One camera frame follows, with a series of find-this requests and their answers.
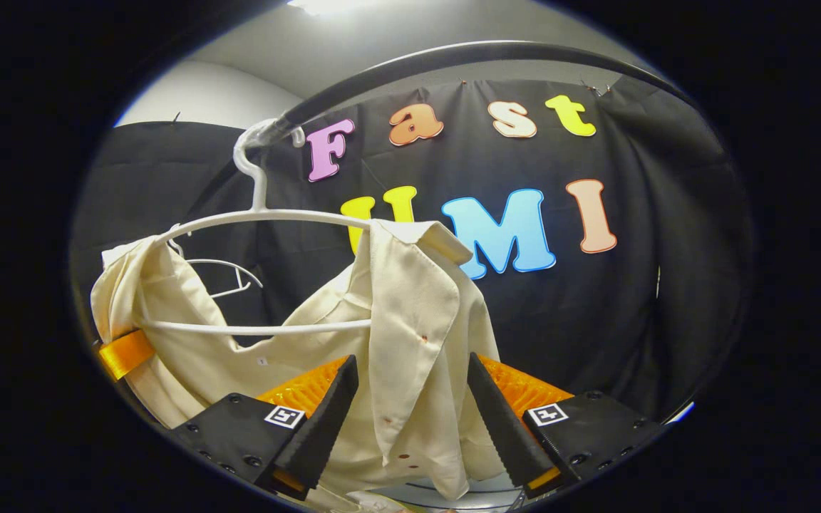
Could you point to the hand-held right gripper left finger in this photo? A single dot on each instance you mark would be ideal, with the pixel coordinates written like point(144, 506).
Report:
point(321, 427)

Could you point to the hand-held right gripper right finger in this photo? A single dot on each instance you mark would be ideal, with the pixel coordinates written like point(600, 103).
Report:
point(503, 427)

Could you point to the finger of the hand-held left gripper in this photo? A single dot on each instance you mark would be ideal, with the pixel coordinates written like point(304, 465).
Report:
point(125, 353)

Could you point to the cream button shirt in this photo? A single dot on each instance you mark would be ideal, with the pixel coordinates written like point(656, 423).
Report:
point(410, 320)

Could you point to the small white plastic hanger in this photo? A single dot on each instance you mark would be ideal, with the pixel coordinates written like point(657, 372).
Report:
point(239, 269)

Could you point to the large white plastic hanger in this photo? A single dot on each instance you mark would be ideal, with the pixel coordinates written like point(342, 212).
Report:
point(261, 214)

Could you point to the black backdrop cloth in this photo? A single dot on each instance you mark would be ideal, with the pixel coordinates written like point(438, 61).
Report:
point(581, 313)

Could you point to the black clothes rail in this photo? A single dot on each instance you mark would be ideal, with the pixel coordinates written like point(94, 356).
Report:
point(453, 51)

